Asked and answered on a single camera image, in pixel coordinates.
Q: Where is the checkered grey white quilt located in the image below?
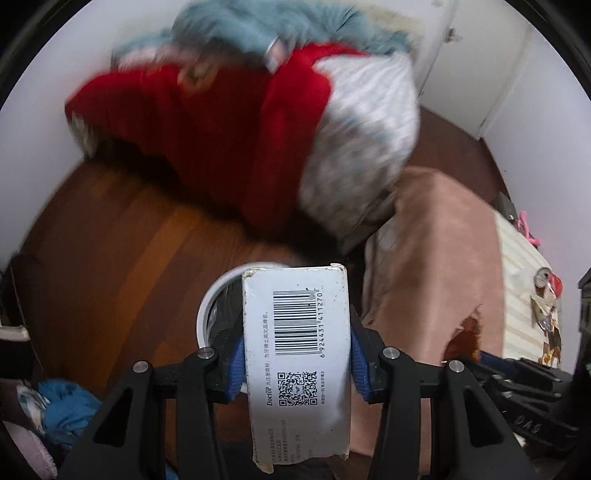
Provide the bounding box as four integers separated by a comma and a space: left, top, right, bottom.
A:
298, 52, 420, 251

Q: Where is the white barcode carton box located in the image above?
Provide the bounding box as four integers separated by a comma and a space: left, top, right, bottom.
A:
242, 264, 352, 473

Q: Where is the red fleece blanket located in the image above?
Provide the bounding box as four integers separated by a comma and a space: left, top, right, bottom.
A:
65, 44, 360, 233

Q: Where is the pink plush toy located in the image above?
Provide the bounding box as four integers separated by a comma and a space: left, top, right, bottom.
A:
516, 211, 541, 248

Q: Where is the blue cloth on floor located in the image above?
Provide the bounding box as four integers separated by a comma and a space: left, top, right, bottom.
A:
16, 379, 102, 451

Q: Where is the red soda can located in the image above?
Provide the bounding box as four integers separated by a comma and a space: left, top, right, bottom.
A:
534, 267, 564, 298

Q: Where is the white round trash bin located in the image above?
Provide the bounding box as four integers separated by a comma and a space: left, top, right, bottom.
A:
195, 262, 287, 347

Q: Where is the white door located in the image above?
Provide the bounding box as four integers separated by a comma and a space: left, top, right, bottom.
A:
421, 0, 531, 139

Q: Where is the pink striped bed cover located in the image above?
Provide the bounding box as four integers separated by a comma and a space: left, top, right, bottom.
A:
363, 167, 562, 367

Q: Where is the cream brown snack wrapper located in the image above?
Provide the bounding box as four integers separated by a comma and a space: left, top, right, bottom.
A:
531, 295, 562, 368

